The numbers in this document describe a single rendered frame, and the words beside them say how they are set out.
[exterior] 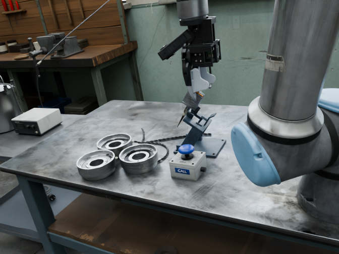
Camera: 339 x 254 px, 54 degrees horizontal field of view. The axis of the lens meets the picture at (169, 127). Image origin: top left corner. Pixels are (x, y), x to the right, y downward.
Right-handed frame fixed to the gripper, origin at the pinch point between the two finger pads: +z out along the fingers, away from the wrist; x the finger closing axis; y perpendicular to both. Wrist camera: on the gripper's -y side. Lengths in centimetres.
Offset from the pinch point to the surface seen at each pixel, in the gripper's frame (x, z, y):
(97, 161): -17.0, 13.9, -24.3
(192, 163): -15.9, 11.7, 4.2
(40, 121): 19, 21, -87
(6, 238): 10, 96, -136
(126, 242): -18.4, 41.2, -20.0
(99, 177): -22.3, 15.3, -20.3
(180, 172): -16.9, 14.1, 1.1
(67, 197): 31, 75, -99
